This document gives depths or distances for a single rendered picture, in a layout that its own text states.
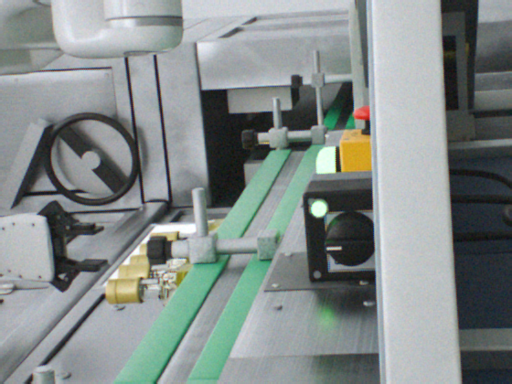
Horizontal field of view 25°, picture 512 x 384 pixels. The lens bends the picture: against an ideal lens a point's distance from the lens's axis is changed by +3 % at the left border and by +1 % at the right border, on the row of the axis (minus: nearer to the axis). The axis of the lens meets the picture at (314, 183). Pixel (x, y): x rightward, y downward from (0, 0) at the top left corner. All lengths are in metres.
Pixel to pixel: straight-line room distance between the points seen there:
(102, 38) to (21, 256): 0.49
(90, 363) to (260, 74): 1.06
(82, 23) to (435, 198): 1.04
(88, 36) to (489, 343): 0.81
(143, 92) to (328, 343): 1.82
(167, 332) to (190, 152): 1.68
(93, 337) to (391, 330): 1.31
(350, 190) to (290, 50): 1.61
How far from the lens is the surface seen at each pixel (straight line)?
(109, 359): 1.70
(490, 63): 2.55
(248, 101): 2.69
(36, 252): 1.83
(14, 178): 2.69
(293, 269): 1.03
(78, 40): 1.51
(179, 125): 2.62
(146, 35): 1.44
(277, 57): 2.56
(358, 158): 1.25
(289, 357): 0.83
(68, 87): 2.69
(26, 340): 1.84
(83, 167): 2.69
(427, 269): 0.51
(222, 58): 2.58
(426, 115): 0.53
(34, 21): 1.69
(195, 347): 0.93
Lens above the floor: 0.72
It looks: 6 degrees up
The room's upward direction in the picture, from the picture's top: 93 degrees counter-clockwise
